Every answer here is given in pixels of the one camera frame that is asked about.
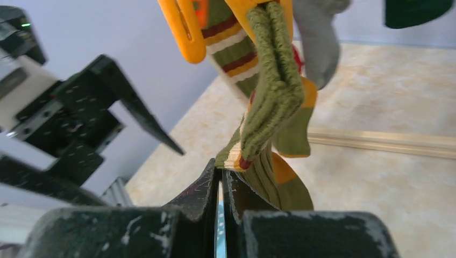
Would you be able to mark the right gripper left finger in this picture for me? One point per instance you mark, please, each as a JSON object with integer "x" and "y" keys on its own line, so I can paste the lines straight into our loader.
{"x": 184, "y": 227}

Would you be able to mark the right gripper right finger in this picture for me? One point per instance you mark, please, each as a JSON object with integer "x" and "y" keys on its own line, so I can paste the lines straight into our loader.
{"x": 255, "y": 228}

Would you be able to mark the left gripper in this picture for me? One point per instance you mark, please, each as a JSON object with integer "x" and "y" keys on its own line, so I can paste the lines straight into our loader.
{"x": 72, "y": 122}

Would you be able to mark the light blue plastic basket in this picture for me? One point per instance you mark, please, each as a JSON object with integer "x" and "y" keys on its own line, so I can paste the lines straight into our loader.
{"x": 220, "y": 232}

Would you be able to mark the olive striped sock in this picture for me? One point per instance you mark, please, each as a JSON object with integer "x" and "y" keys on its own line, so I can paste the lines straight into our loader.
{"x": 231, "y": 49}

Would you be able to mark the brown grey sock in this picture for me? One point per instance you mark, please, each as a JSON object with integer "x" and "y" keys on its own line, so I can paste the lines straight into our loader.
{"x": 321, "y": 46}

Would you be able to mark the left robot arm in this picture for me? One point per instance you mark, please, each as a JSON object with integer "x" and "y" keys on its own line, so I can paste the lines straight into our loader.
{"x": 22, "y": 59}

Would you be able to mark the orange clothes peg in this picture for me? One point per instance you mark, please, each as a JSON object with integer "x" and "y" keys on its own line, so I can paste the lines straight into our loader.
{"x": 186, "y": 19}

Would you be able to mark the olive orange-heel sock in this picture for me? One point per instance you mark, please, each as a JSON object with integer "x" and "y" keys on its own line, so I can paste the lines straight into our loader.
{"x": 275, "y": 124}

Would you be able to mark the wooden clothes rack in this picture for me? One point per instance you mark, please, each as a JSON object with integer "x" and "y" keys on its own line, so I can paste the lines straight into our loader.
{"x": 424, "y": 145}

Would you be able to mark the dark green sock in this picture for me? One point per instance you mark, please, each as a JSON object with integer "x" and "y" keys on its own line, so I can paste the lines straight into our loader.
{"x": 400, "y": 14}

